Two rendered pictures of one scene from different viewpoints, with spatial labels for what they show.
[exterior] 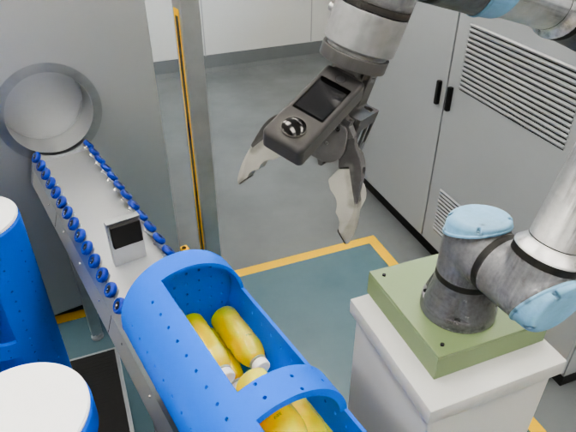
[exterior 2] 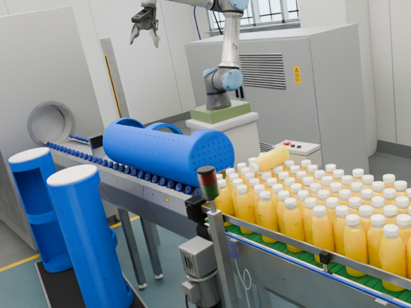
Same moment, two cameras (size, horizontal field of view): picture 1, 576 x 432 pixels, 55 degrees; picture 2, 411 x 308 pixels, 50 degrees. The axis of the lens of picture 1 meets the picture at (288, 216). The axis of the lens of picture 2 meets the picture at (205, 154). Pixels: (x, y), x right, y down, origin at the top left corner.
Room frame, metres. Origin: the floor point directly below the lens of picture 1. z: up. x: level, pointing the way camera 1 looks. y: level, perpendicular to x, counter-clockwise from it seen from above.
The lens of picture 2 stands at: (-1.70, -0.08, 1.75)
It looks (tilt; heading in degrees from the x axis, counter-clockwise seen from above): 18 degrees down; 357
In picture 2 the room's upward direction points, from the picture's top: 11 degrees counter-clockwise
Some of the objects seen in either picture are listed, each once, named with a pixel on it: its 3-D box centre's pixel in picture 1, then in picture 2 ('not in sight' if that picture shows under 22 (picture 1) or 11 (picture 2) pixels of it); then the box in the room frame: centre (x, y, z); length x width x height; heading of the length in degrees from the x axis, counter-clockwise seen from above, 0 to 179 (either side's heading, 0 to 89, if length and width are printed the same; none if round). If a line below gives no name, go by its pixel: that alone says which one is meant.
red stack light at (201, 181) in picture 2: not in sight; (207, 176); (-0.32, -0.14, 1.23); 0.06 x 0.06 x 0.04
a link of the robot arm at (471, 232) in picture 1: (476, 243); (214, 79); (0.83, -0.35, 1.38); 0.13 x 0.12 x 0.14; 26
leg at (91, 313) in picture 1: (84, 288); not in sight; (1.87, 0.92, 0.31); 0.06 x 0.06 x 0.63; 33
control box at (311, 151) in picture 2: not in sight; (296, 155); (0.18, -0.60, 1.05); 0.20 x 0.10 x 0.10; 33
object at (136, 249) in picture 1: (127, 240); (98, 146); (1.32, 0.48, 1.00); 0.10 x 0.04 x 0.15; 123
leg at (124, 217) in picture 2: not in sight; (133, 249); (1.05, 0.39, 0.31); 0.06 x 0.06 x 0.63; 33
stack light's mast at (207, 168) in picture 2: not in sight; (210, 190); (-0.32, -0.14, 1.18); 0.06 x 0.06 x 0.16
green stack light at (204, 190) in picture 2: not in sight; (209, 189); (-0.32, -0.14, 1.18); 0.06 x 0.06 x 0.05
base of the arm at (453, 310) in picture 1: (461, 288); (217, 98); (0.83, -0.35, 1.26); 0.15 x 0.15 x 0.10
